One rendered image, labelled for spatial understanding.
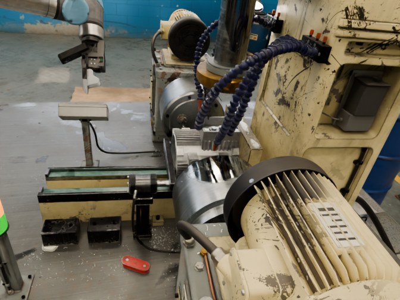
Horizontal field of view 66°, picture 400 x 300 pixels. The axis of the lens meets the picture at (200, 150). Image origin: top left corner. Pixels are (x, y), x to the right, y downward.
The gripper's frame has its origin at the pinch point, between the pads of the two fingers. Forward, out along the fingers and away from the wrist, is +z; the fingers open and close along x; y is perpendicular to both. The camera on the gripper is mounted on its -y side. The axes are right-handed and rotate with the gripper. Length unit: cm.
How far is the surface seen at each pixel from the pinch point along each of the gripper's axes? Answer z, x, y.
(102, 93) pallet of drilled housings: -64, 227, -17
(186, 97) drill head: 4.6, -10.3, 37.3
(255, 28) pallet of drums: -225, 359, 220
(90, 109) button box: 7.9, -3.4, 2.4
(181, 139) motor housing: 22.3, -25.3, 33.0
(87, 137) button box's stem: 17.1, 5.2, 0.2
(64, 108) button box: 7.9, -3.4, -6.4
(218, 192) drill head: 38, -53, 37
